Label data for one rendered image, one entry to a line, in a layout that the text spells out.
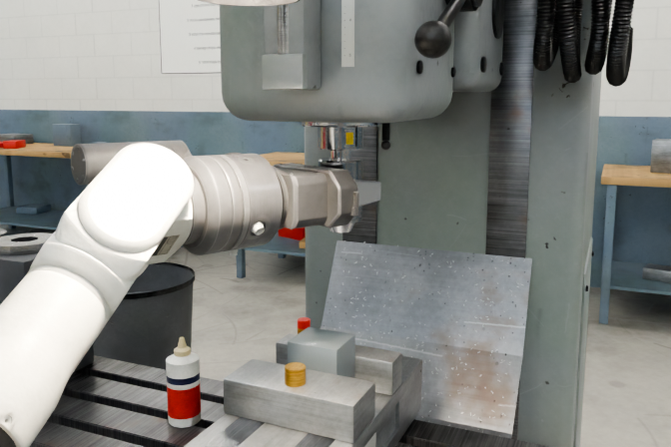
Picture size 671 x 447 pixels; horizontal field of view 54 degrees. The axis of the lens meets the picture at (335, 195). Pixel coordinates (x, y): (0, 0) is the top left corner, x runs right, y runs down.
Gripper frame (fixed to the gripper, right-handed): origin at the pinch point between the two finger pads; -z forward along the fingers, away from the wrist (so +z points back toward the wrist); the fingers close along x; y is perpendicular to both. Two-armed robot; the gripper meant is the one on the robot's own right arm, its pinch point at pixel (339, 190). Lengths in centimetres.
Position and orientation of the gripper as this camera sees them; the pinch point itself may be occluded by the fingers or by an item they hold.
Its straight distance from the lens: 69.4
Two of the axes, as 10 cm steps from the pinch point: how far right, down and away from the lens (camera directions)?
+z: -7.5, 0.8, -6.6
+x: -6.7, -1.1, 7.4
